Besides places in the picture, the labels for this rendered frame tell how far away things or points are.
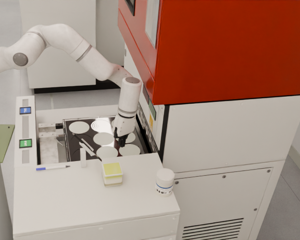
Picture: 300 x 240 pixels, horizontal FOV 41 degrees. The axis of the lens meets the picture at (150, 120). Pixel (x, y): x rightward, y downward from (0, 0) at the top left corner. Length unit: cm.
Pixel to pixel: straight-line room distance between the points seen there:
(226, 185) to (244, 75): 65
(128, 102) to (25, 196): 55
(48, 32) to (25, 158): 56
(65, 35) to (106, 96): 238
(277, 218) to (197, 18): 187
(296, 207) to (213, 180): 122
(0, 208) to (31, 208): 85
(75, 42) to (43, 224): 70
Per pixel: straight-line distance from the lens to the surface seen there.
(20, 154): 184
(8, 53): 167
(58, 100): 390
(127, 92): 167
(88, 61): 163
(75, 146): 195
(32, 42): 168
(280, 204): 316
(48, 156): 194
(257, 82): 179
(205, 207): 221
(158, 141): 181
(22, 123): 203
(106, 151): 192
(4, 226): 256
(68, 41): 161
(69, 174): 172
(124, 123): 175
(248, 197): 229
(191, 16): 152
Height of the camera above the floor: 215
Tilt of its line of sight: 36 degrees down
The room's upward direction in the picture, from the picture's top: 6 degrees clockwise
